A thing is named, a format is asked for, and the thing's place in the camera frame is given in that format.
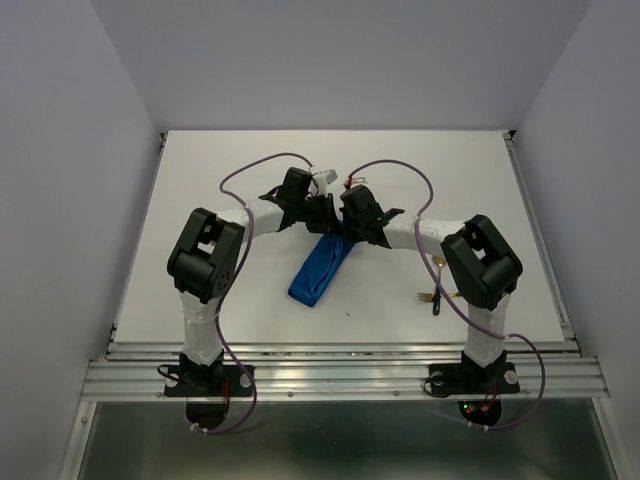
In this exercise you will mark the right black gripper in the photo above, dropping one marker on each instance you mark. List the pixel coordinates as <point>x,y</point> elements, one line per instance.
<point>347,231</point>

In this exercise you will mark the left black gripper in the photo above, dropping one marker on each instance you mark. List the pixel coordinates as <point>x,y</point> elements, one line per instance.
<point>328,223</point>

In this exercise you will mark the blue cloth napkin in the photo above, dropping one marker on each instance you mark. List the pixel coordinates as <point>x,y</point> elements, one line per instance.
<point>319,269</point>

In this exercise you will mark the gold spoon green handle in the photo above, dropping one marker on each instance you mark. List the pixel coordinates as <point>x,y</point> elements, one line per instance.
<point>440,263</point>

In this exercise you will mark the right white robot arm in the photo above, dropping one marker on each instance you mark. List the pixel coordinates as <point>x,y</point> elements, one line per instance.
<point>484,268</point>

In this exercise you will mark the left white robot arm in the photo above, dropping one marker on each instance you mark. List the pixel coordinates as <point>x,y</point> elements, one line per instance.
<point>204,260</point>

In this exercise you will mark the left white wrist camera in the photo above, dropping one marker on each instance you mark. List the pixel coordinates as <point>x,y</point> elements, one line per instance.
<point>322,179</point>

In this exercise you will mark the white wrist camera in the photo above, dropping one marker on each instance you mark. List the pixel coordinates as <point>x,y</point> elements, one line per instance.
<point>322,179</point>
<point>352,181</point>

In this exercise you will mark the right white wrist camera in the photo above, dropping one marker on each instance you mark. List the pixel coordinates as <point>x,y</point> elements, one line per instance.
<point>352,181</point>

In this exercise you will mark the gold fork green handle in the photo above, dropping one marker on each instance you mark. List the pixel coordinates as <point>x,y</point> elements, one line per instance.
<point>429,297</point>

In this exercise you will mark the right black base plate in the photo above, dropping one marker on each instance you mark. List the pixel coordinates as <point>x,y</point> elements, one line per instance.
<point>447,379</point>

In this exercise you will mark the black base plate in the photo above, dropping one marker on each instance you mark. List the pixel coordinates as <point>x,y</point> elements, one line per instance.
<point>447,379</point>
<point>225,381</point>

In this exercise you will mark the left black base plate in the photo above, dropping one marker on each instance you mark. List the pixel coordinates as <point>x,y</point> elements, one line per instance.
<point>225,381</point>

